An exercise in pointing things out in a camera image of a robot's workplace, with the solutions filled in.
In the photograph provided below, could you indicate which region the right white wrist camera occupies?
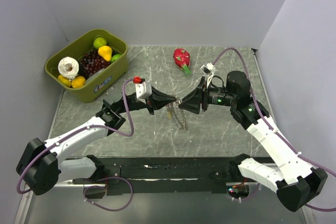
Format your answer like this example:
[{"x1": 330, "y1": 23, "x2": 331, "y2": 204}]
[{"x1": 200, "y1": 62, "x2": 216, "y2": 88}]

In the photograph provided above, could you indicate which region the purple cable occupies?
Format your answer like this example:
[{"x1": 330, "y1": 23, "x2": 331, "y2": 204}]
[
  {"x1": 212, "y1": 47, "x2": 336, "y2": 212},
  {"x1": 16, "y1": 78, "x2": 137, "y2": 211}
]

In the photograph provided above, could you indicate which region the red dragon fruit toy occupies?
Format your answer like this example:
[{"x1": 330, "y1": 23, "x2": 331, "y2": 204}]
[{"x1": 173, "y1": 48, "x2": 191, "y2": 77}]

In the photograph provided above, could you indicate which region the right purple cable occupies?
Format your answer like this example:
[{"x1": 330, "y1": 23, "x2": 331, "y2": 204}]
[{"x1": 212, "y1": 47, "x2": 336, "y2": 212}]

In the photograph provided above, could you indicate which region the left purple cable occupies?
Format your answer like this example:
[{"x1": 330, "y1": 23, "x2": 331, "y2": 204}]
[{"x1": 16, "y1": 78, "x2": 137, "y2": 211}]

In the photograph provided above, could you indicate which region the purple grapes toy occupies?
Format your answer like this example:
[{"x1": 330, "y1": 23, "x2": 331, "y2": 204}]
[{"x1": 79, "y1": 49, "x2": 110, "y2": 79}]

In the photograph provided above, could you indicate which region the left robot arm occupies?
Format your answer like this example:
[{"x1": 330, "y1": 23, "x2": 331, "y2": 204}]
[{"x1": 16, "y1": 84, "x2": 177, "y2": 196}]

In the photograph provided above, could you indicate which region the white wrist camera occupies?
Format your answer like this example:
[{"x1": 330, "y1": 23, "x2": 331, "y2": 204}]
[
  {"x1": 133, "y1": 76, "x2": 152, "y2": 103},
  {"x1": 200, "y1": 62, "x2": 216, "y2": 88}
]

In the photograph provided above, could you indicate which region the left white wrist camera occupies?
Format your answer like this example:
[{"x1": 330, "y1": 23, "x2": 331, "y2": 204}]
[{"x1": 133, "y1": 76, "x2": 152, "y2": 103}]

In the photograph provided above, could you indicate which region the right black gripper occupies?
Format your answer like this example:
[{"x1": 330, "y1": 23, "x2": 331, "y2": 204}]
[{"x1": 178, "y1": 76, "x2": 236, "y2": 114}]

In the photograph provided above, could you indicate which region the yellow pear toy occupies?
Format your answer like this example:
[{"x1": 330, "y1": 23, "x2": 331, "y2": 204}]
[{"x1": 98, "y1": 46, "x2": 113, "y2": 62}]

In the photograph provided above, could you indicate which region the green apple toy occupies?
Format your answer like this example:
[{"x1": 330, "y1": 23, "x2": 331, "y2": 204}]
[{"x1": 93, "y1": 37, "x2": 107, "y2": 49}]

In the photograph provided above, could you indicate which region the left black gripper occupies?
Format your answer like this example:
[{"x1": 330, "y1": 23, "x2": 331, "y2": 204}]
[{"x1": 117, "y1": 85, "x2": 176, "y2": 115}]

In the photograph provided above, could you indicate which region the small green lime toy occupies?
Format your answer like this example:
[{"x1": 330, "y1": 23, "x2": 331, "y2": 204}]
[{"x1": 111, "y1": 54, "x2": 122, "y2": 63}]

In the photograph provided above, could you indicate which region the metal key organizer disc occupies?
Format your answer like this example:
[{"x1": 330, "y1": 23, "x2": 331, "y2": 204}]
[{"x1": 166, "y1": 92, "x2": 188, "y2": 130}]

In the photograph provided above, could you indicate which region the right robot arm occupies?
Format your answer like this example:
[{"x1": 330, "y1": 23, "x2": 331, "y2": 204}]
[{"x1": 179, "y1": 71, "x2": 328, "y2": 212}]

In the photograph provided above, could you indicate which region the yellow lemon toy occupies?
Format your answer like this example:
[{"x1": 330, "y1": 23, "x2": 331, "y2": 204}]
[
  {"x1": 57, "y1": 74, "x2": 71, "y2": 88},
  {"x1": 71, "y1": 76, "x2": 86, "y2": 89}
]

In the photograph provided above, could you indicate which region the white tape roll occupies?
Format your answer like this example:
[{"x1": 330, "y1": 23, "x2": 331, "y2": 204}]
[{"x1": 58, "y1": 57, "x2": 79, "y2": 81}]

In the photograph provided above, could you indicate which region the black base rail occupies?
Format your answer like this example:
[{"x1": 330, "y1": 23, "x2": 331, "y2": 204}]
[{"x1": 73, "y1": 157, "x2": 250, "y2": 196}]

